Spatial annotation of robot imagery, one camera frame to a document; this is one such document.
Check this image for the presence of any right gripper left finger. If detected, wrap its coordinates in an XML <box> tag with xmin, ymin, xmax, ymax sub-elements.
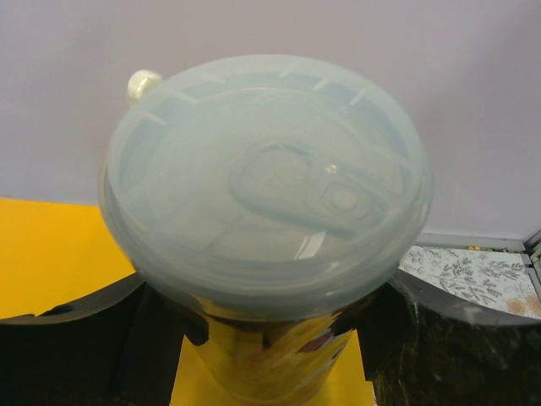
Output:
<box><xmin>1</xmin><ymin>275</ymin><xmax>209</xmax><ymax>405</ymax></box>

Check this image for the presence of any tall can with plastic lid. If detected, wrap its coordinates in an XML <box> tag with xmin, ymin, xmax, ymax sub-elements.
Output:
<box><xmin>99</xmin><ymin>55</ymin><xmax>434</xmax><ymax>405</ymax></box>

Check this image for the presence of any yellow wooden shelf cabinet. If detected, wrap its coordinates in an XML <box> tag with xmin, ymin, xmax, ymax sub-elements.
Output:
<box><xmin>1</xmin><ymin>198</ymin><xmax>375</xmax><ymax>405</ymax></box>

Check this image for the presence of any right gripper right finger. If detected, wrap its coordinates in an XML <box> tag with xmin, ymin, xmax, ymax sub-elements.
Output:
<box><xmin>357</xmin><ymin>271</ymin><xmax>540</xmax><ymax>406</ymax></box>

